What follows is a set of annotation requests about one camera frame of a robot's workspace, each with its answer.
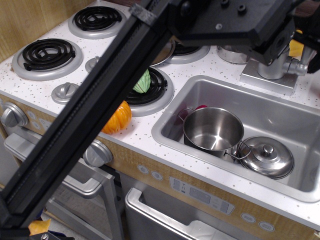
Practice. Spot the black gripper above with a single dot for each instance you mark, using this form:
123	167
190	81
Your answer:
307	26

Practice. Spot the silver faucet with lever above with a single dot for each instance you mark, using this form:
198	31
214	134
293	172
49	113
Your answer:
281	75

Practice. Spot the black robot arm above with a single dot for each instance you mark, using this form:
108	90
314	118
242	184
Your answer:
151	24

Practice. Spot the yellow block on gripper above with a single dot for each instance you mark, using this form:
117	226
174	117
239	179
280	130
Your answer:
295	48

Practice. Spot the grey plastic sink basin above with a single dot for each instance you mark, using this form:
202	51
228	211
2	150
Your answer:
295	125

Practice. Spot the steel lid in sink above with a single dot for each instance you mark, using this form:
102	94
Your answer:
266	156

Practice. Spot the steel pot in sink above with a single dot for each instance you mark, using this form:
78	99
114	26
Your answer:
215	131

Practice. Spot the pink toy in sink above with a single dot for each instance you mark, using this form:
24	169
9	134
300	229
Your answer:
201	107

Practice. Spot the steel lid on stove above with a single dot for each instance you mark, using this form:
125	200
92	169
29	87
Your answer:
165	53

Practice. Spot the front right black burner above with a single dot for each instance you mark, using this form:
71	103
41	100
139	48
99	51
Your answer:
158	96

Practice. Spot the green bitter melon toy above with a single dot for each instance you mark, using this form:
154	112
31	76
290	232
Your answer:
143	84

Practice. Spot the orange pumpkin toy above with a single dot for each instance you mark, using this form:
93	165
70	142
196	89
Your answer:
119	120

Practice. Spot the grey dishwasher door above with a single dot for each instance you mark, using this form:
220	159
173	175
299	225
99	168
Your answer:
154	215

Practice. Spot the back left black burner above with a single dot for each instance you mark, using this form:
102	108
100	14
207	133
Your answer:
96	22

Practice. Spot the grey stovetop knob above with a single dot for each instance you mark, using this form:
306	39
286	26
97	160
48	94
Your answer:
91	63
64	92

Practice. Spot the grey oven knob right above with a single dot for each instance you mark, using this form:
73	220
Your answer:
97	154

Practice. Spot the grey oven knob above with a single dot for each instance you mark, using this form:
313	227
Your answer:
13	116
97	154

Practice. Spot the grey stovetop knob front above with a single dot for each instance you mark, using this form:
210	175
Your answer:
64	92

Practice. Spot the grey oven door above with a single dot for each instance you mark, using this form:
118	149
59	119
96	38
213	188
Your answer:
87	202

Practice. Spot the front left black burner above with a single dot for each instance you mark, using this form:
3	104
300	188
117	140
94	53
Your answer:
47	59

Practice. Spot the grey oven knob left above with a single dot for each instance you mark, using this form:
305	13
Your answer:
13	116

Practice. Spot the steel saucepan with handle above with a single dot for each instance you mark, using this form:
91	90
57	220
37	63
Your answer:
230	55

